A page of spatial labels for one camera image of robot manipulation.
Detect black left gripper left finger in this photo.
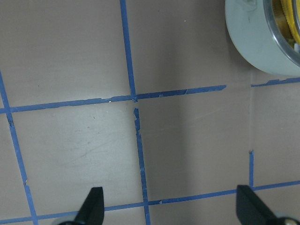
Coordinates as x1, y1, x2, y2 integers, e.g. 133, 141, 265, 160
55, 187, 105, 225

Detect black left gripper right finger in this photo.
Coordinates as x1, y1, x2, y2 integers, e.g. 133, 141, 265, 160
235, 185, 300, 225

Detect pale green cooking pot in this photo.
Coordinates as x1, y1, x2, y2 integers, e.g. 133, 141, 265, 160
225, 0, 300, 77

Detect yellow corn cob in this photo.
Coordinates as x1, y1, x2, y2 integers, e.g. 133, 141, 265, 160
272, 0, 300, 48

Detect brown paper table mat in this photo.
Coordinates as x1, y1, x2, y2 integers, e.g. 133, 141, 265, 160
0, 0, 300, 225

